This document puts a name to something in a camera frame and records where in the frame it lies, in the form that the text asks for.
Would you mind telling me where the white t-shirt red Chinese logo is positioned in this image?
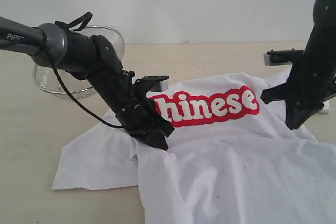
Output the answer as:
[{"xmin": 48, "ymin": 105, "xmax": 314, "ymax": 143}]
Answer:
[{"xmin": 52, "ymin": 72, "xmax": 335, "ymax": 223}]

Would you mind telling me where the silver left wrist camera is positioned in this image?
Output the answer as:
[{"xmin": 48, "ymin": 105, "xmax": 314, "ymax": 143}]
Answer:
[{"xmin": 134, "ymin": 75, "xmax": 169, "ymax": 93}]

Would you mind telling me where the metal wire mesh basket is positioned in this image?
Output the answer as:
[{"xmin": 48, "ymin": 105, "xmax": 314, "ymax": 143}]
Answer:
[{"xmin": 33, "ymin": 26, "xmax": 125, "ymax": 100}]

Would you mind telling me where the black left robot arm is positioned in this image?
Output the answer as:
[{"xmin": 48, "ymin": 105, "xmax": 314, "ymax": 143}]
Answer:
[{"xmin": 1, "ymin": 12, "xmax": 174, "ymax": 150}]

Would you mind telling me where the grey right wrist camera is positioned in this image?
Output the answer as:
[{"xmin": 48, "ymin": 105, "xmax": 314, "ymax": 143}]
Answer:
[{"xmin": 264, "ymin": 48, "xmax": 304, "ymax": 66}]

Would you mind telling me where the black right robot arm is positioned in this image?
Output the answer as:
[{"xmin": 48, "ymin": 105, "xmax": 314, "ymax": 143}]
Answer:
[{"xmin": 260, "ymin": 0, "xmax": 335, "ymax": 130}]

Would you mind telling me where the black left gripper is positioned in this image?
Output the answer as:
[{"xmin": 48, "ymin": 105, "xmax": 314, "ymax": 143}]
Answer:
[{"xmin": 109, "ymin": 70, "xmax": 174, "ymax": 151}]

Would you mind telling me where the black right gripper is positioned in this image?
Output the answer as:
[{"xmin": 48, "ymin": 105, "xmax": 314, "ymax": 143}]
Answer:
[{"xmin": 261, "ymin": 58, "xmax": 335, "ymax": 130}]

